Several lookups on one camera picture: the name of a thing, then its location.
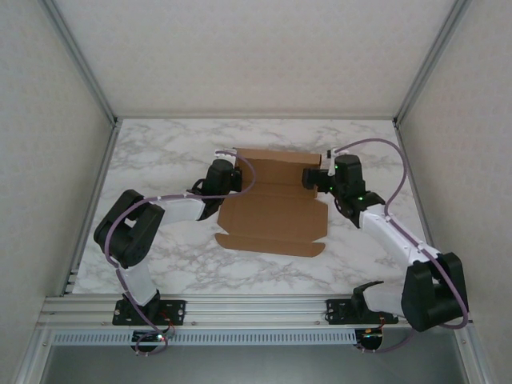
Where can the brown cardboard paper box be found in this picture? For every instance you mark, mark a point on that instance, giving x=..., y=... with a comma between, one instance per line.
x=272, y=216

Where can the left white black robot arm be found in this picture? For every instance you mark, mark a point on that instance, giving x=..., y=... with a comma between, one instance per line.
x=180, y=210

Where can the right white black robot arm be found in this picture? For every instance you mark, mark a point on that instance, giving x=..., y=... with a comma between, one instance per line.
x=392, y=234

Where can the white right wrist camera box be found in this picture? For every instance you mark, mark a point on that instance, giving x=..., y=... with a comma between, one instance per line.
x=329, y=154

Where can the aluminium table side rail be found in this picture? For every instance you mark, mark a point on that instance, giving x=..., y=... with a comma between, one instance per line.
x=101, y=180
x=417, y=192

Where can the aluminium rear frame bar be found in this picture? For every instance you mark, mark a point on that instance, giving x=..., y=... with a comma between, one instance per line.
x=256, y=116

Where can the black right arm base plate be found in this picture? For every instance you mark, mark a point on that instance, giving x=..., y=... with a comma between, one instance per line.
x=340, y=312

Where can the aluminium mounting rail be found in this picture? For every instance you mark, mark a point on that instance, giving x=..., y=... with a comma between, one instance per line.
x=256, y=312

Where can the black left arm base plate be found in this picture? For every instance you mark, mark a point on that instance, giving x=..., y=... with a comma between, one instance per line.
x=176, y=312

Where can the aluminium corner frame post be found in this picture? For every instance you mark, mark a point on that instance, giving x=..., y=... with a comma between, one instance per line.
x=431, y=60
x=83, y=60

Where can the aluminium lower frame post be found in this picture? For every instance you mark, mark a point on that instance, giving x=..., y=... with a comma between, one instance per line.
x=34, y=356
x=476, y=356

